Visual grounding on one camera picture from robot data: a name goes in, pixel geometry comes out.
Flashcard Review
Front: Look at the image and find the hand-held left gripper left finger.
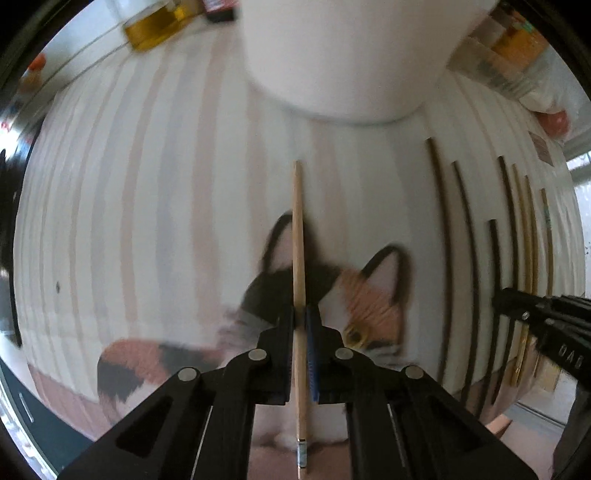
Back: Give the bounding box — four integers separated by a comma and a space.
56, 302, 296, 480

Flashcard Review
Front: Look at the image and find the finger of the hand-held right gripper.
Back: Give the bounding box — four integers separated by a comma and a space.
492, 286, 591, 324
531, 318, 591, 385

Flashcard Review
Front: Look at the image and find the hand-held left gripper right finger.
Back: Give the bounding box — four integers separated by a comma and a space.
305, 302, 539, 480

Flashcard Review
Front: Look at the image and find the light brown chopstick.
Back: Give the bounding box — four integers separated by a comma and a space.
524, 174, 542, 296
512, 164, 536, 384

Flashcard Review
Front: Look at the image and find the light wooden chopstick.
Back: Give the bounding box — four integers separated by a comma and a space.
292, 161, 309, 472

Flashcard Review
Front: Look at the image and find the white utensil holder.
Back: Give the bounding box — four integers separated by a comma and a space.
240, 0, 499, 123

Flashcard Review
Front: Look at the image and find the striped cat-print mat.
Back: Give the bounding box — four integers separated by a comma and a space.
14, 28, 578, 480

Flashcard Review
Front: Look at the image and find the dark sauce bottle red label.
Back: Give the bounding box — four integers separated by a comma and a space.
203, 0, 241, 23

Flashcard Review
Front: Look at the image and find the yellow cooking oil bottle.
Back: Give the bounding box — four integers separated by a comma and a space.
122, 0, 199, 51

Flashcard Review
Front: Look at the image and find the orange-capped small bottle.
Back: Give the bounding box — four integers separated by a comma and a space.
24, 52, 48, 89

